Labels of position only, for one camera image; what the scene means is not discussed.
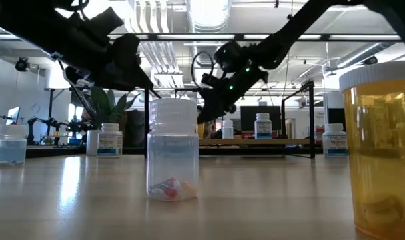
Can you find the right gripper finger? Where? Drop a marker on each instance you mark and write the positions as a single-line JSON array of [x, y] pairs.
[[219, 106]]

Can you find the clear bottle white cap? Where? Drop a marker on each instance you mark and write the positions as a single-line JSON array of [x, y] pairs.
[[11, 150]]

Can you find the black ceiling camera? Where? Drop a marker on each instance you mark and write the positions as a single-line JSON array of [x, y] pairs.
[[22, 64]]

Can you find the wooden shelf black metal frame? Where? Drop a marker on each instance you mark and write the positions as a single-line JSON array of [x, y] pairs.
[[255, 142]]

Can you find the clear bottle with capsules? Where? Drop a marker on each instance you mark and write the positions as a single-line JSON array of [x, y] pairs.
[[172, 150]]

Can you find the black monitor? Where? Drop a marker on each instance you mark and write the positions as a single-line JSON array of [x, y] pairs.
[[249, 116]]

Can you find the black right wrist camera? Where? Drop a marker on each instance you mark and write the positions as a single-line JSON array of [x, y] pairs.
[[212, 80]]

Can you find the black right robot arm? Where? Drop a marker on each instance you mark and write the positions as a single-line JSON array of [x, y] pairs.
[[289, 30]]

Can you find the small frosted plastic bottle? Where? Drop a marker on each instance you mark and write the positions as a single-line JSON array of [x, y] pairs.
[[228, 131]]

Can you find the open laptop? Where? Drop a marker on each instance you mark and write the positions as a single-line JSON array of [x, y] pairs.
[[14, 115]]

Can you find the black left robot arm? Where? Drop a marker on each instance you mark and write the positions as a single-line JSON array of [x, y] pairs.
[[56, 30]]

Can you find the green snake plant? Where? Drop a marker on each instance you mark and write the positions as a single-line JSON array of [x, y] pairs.
[[106, 106]]

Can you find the white melatonin bottle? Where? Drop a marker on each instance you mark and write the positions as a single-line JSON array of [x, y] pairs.
[[109, 141], [263, 128], [335, 141]]

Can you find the small orange pill bottle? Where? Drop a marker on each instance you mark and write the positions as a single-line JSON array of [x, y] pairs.
[[201, 132]]

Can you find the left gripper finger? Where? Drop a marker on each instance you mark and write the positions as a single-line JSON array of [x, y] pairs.
[[153, 91]]

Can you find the orange pill bottle white cap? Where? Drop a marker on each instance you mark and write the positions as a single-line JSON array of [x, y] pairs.
[[379, 150]]

